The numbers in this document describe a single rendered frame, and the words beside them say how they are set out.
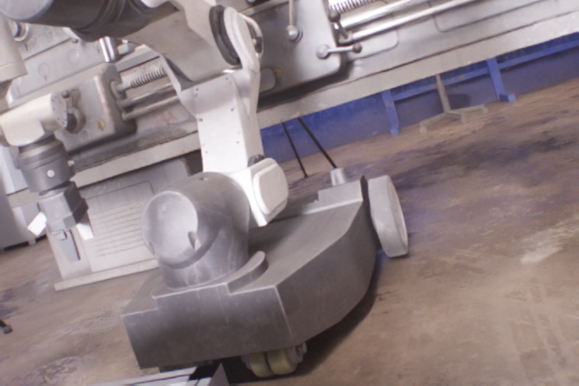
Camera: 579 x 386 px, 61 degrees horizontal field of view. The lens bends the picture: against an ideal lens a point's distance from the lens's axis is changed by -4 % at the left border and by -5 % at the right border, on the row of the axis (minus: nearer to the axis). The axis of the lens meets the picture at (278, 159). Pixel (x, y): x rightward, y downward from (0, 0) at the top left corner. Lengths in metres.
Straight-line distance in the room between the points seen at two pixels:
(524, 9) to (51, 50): 1.81
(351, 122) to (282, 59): 3.43
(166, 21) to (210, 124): 0.26
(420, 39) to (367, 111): 3.28
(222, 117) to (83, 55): 1.18
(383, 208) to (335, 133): 3.96
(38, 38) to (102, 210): 0.77
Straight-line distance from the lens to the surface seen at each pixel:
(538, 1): 1.92
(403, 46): 1.85
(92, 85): 2.03
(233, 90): 1.13
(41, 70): 2.33
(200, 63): 1.14
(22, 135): 0.97
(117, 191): 2.13
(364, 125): 5.11
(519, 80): 5.18
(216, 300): 0.84
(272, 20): 1.75
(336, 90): 1.69
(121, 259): 2.21
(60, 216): 0.98
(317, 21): 1.71
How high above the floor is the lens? 0.40
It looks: 4 degrees down
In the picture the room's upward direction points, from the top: 17 degrees counter-clockwise
